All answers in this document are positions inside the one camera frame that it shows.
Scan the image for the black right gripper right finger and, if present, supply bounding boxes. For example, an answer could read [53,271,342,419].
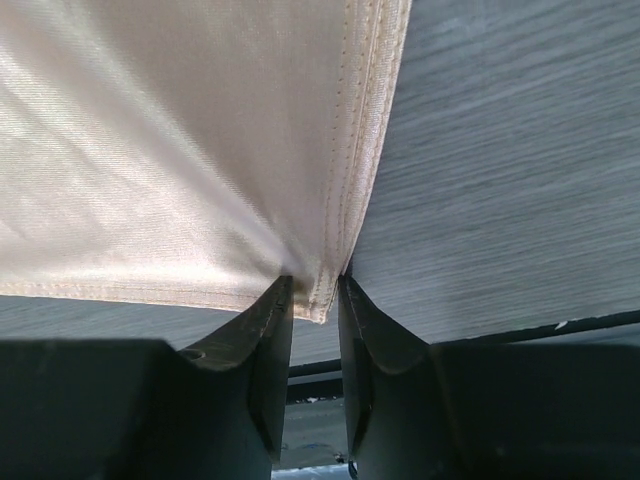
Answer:
[338,277,639,479]

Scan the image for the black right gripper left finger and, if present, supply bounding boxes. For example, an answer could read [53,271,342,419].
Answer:
[1,276,294,479]

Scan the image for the beige satin napkin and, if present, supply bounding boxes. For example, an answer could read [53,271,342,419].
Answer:
[1,1,411,323]

